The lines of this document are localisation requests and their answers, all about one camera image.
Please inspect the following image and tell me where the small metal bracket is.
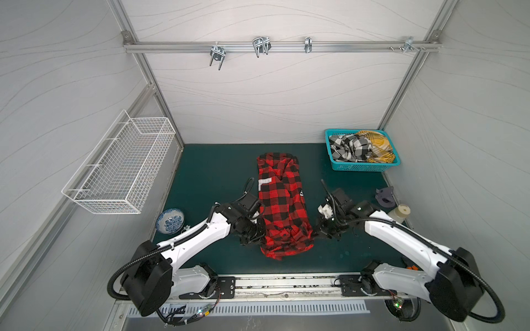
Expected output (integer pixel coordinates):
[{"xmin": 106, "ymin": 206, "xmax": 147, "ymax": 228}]
[{"xmin": 304, "ymin": 37, "xmax": 313, "ymax": 54}]

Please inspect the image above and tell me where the yellow plaid shirt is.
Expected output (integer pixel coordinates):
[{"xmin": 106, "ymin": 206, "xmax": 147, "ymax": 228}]
[{"xmin": 356, "ymin": 130, "xmax": 396, "ymax": 164}]

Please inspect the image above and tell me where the grey black plaid shirt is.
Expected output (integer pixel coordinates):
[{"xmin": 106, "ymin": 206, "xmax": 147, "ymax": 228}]
[{"xmin": 328, "ymin": 134, "xmax": 373, "ymax": 163}]

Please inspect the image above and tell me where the white wire basket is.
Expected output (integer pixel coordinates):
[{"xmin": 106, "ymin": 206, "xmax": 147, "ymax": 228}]
[{"xmin": 62, "ymin": 110, "xmax": 175, "ymax": 215}]

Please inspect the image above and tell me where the dark grey plastic part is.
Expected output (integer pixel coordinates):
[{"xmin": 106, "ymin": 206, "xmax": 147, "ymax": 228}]
[{"xmin": 375, "ymin": 186, "xmax": 397, "ymax": 208}]

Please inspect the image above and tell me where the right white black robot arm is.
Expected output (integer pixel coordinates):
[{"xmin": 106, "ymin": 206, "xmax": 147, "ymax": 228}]
[{"xmin": 317, "ymin": 188, "xmax": 506, "ymax": 324}]

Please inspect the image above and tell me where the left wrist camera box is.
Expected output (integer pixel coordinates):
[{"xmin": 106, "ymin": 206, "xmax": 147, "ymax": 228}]
[{"xmin": 236, "ymin": 193, "xmax": 261, "ymax": 216}]

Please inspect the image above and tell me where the horizontal aluminium rail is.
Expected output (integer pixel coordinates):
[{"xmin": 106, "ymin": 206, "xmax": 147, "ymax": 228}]
[{"xmin": 124, "ymin": 39, "xmax": 442, "ymax": 54}]

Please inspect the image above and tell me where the beige tape roll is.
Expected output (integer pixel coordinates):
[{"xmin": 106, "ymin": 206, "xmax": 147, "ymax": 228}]
[{"xmin": 388, "ymin": 204, "xmax": 411, "ymax": 223}]

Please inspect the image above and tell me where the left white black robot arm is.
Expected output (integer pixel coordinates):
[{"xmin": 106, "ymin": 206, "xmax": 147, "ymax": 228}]
[{"xmin": 106, "ymin": 177, "xmax": 265, "ymax": 317}]

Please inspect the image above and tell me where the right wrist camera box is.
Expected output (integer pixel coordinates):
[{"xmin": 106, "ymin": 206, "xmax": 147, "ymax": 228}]
[{"xmin": 331, "ymin": 188, "xmax": 355, "ymax": 216}]

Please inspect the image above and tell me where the white slotted cable duct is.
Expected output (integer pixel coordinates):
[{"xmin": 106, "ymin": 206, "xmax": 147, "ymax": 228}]
[{"xmin": 126, "ymin": 299, "xmax": 371, "ymax": 318}]

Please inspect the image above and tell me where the teal plastic basket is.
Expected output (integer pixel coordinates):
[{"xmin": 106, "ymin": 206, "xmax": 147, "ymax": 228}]
[{"xmin": 324, "ymin": 129, "xmax": 401, "ymax": 172}]

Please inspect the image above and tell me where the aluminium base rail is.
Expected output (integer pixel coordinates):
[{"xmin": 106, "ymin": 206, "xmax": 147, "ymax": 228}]
[{"xmin": 167, "ymin": 266, "xmax": 392, "ymax": 303}]

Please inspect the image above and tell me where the blue white ceramic bowl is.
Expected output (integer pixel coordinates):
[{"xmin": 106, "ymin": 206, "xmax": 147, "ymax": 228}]
[{"xmin": 155, "ymin": 208, "xmax": 184, "ymax": 234}]

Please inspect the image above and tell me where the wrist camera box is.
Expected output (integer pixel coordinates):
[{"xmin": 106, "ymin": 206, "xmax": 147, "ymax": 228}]
[
  {"xmin": 331, "ymin": 188, "xmax": 355, "ymax": 216},
  {"xmin": 236, "ymin": 193, "xmax": 261, "ymax": 216}
]

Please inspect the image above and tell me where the red black plaid shirt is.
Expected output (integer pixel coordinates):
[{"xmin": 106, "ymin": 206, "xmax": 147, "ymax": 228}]
[{"xmin": 257, "ymin": 153, "xmax": 313, "ymax": 261}]

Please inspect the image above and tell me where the metal u-bolt clamp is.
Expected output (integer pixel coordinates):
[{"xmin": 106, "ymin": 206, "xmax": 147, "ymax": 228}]
[
  {"xmin": 209, "ymin": 45, "xmax": 226, "ymax": 70},
  {"xmin": 252, "ymin": 36, "xmax": 271, "ymax": 58}
]

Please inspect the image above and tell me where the metal hook bracket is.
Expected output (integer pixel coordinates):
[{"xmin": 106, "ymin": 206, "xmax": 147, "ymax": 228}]
[{"xmin": 389, "ymin": 37, "xmax": 426, "ymax": 54}]

